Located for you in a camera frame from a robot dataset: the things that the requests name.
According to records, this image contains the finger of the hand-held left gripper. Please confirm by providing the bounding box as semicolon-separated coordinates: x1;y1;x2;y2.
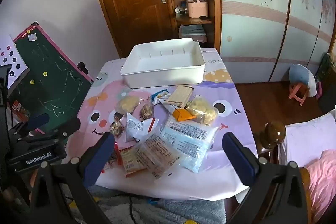
16;117;81;146
9;113;50;135

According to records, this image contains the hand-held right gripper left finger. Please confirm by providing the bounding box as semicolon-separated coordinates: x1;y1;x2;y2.
28;132;116;224

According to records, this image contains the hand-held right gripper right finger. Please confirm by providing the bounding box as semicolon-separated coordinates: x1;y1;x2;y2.
222;132;309;224

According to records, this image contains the small dark snack packet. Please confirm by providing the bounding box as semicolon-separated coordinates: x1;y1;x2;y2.
104;143;122;169

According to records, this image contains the red bread packet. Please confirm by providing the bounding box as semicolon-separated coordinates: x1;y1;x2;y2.
118;147;147;178

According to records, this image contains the small brown snack packet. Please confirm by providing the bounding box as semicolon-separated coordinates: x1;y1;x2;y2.
110;114;125;138

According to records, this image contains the white red striped snack packet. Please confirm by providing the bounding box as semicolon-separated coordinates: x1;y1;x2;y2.
125;112;160;143

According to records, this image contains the large pale blue packet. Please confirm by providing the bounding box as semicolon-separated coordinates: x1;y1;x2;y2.
160;118;219;174

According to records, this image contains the clear cracker packet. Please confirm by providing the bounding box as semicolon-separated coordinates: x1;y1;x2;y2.
134;132;180;180

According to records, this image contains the round yellow cookie bag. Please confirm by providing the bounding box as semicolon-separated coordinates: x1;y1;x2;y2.
115;96;139;115

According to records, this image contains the clear bag of yellow puffs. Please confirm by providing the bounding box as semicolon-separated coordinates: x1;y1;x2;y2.
186;96;219;127

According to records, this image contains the clear bag of brown nuts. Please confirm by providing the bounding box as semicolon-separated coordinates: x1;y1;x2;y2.
139;98;155;121

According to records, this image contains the orange snack packet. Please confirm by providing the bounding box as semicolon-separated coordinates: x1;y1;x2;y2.
172;108;197;122

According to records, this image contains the blue white snack packet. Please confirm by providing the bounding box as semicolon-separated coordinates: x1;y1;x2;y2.
151;89;171;105

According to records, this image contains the tan wafer biscuit pack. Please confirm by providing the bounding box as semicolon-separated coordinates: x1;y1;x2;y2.
164;86;195;109

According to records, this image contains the white plastic storage bin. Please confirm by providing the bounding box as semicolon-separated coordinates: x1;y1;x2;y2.
120;39;206;89

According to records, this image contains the red printed box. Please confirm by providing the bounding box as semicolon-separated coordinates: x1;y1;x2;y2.
12;99;34;122

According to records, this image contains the pink framed green chalkboard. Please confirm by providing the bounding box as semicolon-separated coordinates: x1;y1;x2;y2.
13;21;94;132

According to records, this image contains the brown wooden bedpost knob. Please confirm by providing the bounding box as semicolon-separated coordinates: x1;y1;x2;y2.
260;121;286;149

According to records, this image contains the white board with dots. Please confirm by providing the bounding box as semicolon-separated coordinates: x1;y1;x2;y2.
0;35;30;90

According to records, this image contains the pale lilac pillow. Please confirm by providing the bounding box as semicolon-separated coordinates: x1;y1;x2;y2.
278;111;336;167

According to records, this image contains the pink blanket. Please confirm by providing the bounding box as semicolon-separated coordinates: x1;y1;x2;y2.
306;149;336;223

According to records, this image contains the pink plastic stool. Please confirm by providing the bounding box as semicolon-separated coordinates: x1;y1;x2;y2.
289;84;309;106

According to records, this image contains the dark green box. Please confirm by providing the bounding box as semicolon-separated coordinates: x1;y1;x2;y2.
315;53;336;93

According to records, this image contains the pale blue floral wardrobe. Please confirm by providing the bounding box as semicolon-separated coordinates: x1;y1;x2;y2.
217;0;336;83

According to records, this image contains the brown wooden door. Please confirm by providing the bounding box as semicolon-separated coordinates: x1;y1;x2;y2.
87;0;176;58

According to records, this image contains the black cable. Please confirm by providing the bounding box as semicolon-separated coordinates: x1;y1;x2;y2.
128;196;138;224

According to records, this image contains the pink handled basket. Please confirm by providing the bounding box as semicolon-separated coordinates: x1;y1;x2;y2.
186;0;209;18

